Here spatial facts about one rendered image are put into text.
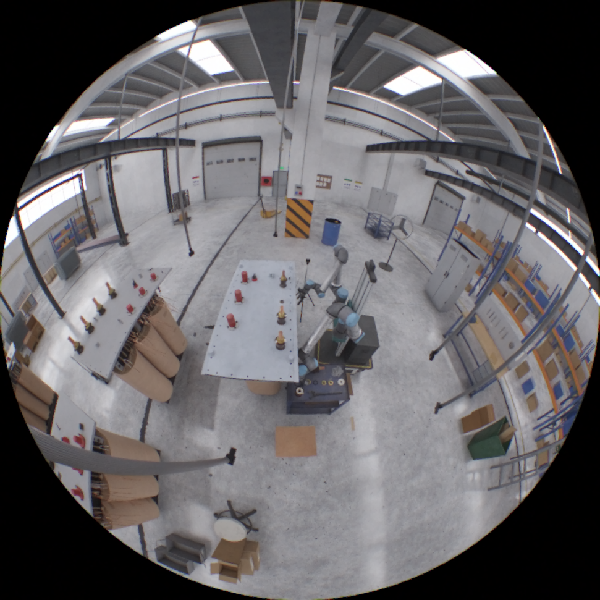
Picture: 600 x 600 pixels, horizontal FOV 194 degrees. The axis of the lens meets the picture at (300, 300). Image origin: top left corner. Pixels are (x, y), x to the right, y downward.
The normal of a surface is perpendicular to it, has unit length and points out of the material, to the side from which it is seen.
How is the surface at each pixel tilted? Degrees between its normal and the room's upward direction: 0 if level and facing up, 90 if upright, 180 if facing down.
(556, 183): 90
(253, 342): 0
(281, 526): 0
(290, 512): 0
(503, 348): 90
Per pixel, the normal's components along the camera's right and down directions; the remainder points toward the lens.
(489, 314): -0.99, -0.04
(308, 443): 0.10, -0.72
